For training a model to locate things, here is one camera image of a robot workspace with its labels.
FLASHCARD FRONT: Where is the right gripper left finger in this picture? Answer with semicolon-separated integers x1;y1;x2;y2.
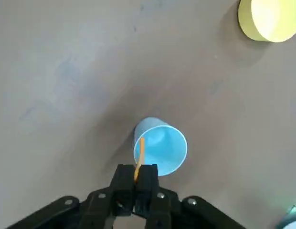
6;164;135;229

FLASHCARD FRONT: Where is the blue plastic cup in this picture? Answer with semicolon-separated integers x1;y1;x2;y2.
133;116;188;177

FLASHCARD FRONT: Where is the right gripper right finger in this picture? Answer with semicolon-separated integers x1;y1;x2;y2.
135;164;246;229

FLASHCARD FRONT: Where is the orange handled cup brush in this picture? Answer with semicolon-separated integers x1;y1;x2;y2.
133;137;146;181

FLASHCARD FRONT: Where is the yellow plastic bowl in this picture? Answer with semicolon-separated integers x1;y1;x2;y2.
238;0;296;43

